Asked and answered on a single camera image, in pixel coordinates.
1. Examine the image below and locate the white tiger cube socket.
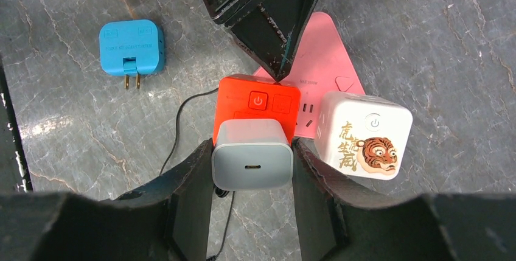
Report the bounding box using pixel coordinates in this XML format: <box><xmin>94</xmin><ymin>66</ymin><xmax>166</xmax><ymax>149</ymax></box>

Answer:
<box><xmin>314</xmin><ymin>91</ymin><xmax>413</xmax><ymax>181</ymax></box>

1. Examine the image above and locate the white usb charger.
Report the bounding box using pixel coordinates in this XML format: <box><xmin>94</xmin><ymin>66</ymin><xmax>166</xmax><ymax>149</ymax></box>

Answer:
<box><xmin>211</xmin><ymin>119</ymin><xmax>293</xmax><ymax>191</ymax></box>

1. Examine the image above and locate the black charger with cable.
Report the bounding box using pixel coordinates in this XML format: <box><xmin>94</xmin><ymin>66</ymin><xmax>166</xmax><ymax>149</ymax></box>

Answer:
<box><xmin>159</xmin><ymin>86</ymin><xmax>237</xmax><ymax>261</ymax></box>

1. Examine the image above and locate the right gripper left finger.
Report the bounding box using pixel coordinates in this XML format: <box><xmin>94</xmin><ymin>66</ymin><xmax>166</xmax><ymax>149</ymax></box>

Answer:
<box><xmin>1</xmin><ymin>140</ymin><xmax>214</xmax><ymax>260</ymax></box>

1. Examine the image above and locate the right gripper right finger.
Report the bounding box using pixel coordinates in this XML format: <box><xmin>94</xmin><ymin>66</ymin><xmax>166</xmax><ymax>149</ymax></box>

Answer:
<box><xmin>292</xmin><ymin>140</ymin><xmax>515</xmax><ymax>260</ymax></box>

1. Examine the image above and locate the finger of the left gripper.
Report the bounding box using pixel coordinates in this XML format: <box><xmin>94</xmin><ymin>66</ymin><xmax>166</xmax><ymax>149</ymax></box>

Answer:
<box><xmin>231</xmin><ymin>3</ymin><xmax>313</xmax><ymax>82</ymax></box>

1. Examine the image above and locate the red cube socket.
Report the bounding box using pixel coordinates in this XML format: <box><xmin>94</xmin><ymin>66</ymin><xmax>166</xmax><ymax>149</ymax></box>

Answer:
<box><xmin>213</xmin><ymin>74</ymin><xmax>301</xmax><ymax>143</ymax></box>

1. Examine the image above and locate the pink triangular power strip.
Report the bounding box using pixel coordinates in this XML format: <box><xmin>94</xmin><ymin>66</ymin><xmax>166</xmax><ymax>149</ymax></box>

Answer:
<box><xmin>253</xmin><ymin>12</ymin><xmax>367</xmax><ymax>140</ymax></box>

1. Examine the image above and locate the blue plug adapter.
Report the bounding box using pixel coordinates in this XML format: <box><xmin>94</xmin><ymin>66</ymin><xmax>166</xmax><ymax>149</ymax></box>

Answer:
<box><xmin>99</xmin><ymin>19</ymin><xmax>166</xmax><ymax>89</ymax></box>

